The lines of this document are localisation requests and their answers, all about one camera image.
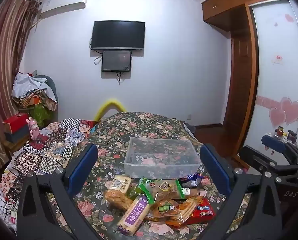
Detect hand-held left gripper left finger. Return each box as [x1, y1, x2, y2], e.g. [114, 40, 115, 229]
[16, 142, 99, 240]

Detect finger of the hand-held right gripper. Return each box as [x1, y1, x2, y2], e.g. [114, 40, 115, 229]
[261, 134, 298, 166]
[239, 145, 298, 181]

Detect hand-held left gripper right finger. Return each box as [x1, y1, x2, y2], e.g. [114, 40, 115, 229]
[200, 144, 282, 240]

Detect blue purple snack packet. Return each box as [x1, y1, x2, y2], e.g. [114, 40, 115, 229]
[178, 172, 205, 188]

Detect yellow label fried snack packet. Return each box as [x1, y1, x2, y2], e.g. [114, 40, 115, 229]
[104, 175, 134, 211]

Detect red snack bag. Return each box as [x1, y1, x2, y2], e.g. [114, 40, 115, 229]
[166, 197, 216, 228]

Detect golden pastry packet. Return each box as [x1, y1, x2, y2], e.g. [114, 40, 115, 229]
[176, 197, 202, 226]

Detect green edged bread packet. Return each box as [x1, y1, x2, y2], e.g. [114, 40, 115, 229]
[139, 178, 191, 204]

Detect clear plastic storage box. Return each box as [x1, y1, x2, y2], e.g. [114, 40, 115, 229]
[124, 137, 202, 179]

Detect green label pastry packet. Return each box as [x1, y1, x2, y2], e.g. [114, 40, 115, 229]
[147, 199, 182, 222]

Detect purple label biscuit packet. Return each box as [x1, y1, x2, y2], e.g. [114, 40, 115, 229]
[117, 195, 150, 237]

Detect dark jar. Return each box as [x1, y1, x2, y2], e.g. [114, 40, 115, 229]
[286, 130, 298, 144]

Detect small pink heart sticker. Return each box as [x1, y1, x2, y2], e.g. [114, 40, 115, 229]
[268, 107, 286, 128]

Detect brown bread packet white label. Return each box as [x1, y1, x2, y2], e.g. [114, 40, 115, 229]
[181, 187, 208, 199]

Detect large pink heart sticker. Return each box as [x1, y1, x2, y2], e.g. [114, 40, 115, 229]
[280, 96, 298, 127]

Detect patchwork quilt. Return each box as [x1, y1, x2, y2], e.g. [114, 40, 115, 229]
[0, 118, 97, 202]

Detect dark cloth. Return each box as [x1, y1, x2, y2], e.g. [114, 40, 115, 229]
[183, 121, 197, 133]

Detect small green snack packet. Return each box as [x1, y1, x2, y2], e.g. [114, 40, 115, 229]
[126, 183, 140, 198]

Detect pink toy rabbit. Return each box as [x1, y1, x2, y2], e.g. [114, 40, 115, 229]
[26, 117, 40, 140]

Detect white sliding door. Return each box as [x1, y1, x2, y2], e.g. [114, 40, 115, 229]
[244, 0, 298, 155]

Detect green patterned bag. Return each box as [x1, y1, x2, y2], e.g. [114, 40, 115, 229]
[28, 102, 52, 128]

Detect yellow foam tube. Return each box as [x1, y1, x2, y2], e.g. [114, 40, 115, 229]
[94, 98, 127, 122]

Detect wooden wardrobe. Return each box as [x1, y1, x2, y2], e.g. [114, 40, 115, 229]
[201, 0, 291, 164]

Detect grey box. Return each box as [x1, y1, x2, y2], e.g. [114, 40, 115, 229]
[4, 130, 31, 143]

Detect red box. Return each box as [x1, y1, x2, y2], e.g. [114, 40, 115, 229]
[2, 113, 31, 134]

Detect pile of folded cloths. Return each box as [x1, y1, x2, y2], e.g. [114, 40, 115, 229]
[11, 70, 59, 112]

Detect striped brown curtain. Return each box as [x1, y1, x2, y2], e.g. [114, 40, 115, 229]
[0, 0, 41, 170]

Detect white air conditioner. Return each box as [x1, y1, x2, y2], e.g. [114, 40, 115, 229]
[38, 0, 89, 18]

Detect tangled cables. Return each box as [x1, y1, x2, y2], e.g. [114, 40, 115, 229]
[0, 197, 17, 222]

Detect small black wall screen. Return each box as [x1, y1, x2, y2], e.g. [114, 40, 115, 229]
[101, 50, 133, 72]

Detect black wall television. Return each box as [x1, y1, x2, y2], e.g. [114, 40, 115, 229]
[91, 20, 146, 51]

